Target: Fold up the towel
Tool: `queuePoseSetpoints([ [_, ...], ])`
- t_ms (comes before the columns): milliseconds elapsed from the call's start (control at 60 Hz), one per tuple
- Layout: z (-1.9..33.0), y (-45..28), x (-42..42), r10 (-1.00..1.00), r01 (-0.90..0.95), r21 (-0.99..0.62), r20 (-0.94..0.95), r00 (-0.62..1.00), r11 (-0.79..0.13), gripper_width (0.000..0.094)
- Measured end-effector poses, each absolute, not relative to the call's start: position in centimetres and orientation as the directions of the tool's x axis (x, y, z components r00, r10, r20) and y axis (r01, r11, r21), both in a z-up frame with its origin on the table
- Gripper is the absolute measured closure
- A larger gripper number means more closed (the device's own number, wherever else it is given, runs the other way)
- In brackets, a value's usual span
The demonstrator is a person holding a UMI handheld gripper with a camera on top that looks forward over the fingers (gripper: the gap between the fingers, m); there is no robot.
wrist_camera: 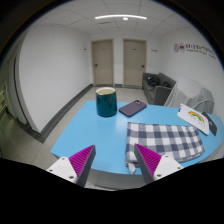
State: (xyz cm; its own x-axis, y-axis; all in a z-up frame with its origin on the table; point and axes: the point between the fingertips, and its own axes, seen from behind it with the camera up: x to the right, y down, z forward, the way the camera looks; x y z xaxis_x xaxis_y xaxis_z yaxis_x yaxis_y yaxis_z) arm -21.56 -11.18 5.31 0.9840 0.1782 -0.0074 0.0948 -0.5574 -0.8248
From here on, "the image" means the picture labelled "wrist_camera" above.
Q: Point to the black bag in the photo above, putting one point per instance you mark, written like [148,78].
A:
[152,82]

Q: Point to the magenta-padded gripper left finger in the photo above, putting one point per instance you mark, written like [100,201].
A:
[75,164]

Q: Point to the long ceiling light strip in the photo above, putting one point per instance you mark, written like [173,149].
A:
[120,16]

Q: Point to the white cloth-covered furniture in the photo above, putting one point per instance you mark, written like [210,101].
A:
[190,91]

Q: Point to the black flat notebook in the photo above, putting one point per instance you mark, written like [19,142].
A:
[211,124]

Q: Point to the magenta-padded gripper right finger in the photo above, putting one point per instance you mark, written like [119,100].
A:
[156,164]

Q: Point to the beige door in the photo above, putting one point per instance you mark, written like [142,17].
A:
[102,63]
[134,63]

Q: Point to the dark green mug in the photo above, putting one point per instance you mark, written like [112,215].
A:
[106,103]

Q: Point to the grey sofa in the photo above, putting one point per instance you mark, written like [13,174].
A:
[160,91]

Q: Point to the grey white checked towel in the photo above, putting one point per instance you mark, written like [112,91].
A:
[166,138]

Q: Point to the small round ceiling light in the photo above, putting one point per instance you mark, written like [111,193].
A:
[125,18]

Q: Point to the wall sign with lettering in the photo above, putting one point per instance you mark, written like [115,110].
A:
[195,49]

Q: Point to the purple smartphone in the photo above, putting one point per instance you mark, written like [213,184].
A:
[132,108]

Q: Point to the white pad with rainbow print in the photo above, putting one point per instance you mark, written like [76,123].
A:
[193,120]

